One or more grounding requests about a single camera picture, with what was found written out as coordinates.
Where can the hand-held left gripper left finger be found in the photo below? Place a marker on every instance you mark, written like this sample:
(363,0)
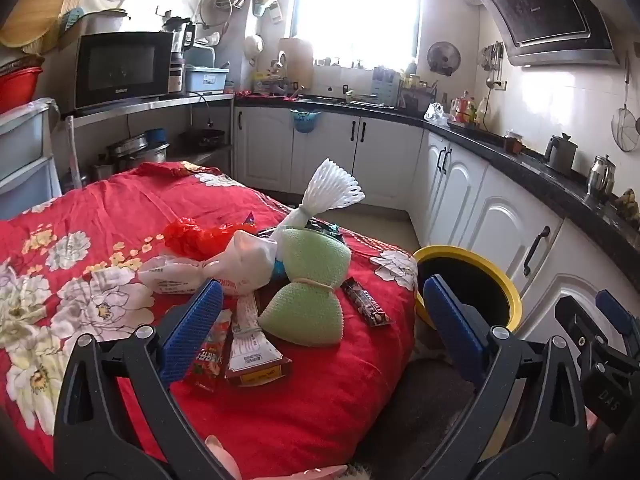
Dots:
(195,325)

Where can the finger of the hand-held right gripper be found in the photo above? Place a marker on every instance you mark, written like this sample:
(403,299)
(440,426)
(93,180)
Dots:
(615,315)
(580,330)

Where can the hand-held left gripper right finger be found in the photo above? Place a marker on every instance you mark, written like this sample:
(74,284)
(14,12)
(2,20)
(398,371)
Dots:
(452,325)

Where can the red snack wrapper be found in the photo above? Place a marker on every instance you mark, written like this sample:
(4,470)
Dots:
(210,355)

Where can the white printed packet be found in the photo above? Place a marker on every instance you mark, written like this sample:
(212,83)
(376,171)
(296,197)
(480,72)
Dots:
(167,275)

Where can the red white long packet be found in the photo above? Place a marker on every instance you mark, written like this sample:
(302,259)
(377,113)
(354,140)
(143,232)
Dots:
(252,345)

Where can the yellow rim trash bin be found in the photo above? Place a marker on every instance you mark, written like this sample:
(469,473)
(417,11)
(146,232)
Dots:
(465,254)

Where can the white plastic bag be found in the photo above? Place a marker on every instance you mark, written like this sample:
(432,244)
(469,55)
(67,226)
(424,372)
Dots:
(245,260)

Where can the red plastic bag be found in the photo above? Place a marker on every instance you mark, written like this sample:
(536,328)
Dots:
(192,237)

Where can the brown snack bar wrapper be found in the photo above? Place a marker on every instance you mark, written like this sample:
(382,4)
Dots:
(365,302)

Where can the green foam fruit net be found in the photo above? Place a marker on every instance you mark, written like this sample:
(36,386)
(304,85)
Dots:
(300,305)

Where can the purple wrapper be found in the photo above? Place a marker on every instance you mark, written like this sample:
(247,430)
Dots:
(249,219)

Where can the white foam fruit net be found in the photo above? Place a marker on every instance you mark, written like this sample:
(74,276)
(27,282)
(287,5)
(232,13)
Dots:
(332,185)

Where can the dark rug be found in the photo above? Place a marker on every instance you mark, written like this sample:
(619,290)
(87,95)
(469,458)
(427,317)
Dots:
(420,420)

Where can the ginger pile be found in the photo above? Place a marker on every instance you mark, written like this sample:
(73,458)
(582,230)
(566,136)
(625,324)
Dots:
(629,207)

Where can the pink cloth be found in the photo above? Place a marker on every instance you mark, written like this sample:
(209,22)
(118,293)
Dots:
(222,452)

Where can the shiny steel kettle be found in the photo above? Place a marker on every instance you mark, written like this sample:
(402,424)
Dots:
(600,177)

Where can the red floral blanket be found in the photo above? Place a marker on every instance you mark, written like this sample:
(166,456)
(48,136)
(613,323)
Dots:
(325,400)

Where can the grey kettle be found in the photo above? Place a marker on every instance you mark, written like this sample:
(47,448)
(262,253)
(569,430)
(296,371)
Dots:
(560,152)

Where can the white kitchen cabinets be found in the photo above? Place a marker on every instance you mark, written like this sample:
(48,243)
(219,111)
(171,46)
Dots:
(385,155)

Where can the steel pots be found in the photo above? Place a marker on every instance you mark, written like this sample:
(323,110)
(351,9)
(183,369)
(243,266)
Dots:
(135,150)

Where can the black pan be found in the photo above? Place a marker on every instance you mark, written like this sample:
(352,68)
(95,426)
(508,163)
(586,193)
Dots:
(202,137)

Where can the glass jar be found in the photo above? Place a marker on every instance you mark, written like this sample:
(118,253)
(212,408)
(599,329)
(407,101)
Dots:
(512,142)

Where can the blue can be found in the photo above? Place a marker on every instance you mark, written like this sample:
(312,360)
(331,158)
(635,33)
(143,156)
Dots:
(156,135)

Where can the clear plastic bag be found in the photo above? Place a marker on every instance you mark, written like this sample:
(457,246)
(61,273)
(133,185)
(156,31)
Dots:
(435,114)

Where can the white plastic bottle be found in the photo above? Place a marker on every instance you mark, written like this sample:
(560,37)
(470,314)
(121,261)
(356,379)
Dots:
(481,112)

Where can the metal shelf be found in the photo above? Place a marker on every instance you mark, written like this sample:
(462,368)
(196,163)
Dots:
(150,105)

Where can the blue hanging basket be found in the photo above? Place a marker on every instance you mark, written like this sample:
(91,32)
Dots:
(306,121)

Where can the grey plastic drawer cabinet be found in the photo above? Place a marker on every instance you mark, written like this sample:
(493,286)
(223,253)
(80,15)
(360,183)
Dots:
(22,160)

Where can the blue dish container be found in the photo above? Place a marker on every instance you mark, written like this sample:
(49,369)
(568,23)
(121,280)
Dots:
(205,77)

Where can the yellow sink caddy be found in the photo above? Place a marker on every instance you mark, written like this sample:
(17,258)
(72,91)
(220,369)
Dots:
(265,84)

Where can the light blue organizer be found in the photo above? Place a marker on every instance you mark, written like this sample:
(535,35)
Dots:
(385,77)

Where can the hanging kitchen utensils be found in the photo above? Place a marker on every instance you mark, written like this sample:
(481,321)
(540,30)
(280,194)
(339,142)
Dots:
(492,60)

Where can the black microwave oven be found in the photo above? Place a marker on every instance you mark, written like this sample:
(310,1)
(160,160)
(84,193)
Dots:
(120,67)

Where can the metal faucet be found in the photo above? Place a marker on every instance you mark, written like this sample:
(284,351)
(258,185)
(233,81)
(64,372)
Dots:
(281,57)

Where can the wooden cutting board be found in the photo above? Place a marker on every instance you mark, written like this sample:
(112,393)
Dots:
(296,62)

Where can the white round container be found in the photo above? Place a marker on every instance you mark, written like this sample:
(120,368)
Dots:
(254,47)

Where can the blender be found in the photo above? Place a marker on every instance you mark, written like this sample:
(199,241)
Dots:
(180,35)

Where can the red plastic basin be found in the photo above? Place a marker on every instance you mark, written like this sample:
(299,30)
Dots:
(17,87)

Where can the black range hood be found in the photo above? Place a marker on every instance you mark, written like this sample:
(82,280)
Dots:
(545,10)

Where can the bright window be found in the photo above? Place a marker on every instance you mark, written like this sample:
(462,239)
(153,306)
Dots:
(357,5)

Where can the woven bamboo tray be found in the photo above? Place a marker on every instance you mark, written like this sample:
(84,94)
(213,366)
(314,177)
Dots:
(35,10)

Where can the black wall fan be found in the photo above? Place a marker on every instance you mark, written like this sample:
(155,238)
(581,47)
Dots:
(443,58)

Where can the blue wall holder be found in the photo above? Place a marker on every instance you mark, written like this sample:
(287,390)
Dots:
(267,7)

